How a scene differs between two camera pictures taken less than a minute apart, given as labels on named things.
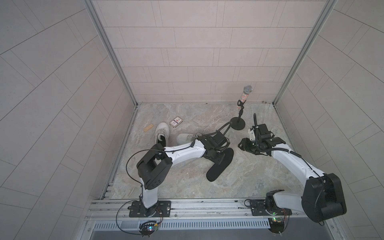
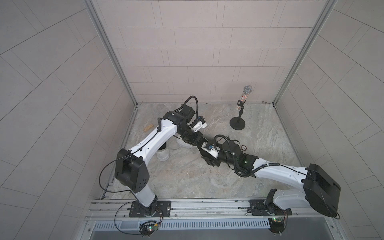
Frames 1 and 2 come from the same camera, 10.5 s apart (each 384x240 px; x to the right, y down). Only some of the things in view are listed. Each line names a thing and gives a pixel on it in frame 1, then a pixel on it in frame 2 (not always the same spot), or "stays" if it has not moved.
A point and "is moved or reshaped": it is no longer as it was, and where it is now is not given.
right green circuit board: x=277 y=224 stays
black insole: x=214 y=172 is moved or reshaped
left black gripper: x=218 y=159 → x=197 y=135
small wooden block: x=148 y=128 stays
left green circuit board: x=148 y=228 stays
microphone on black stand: x=238 y=123 stays
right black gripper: x=244 y=145 → x=221 y=147
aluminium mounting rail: x=110 y=209 stays
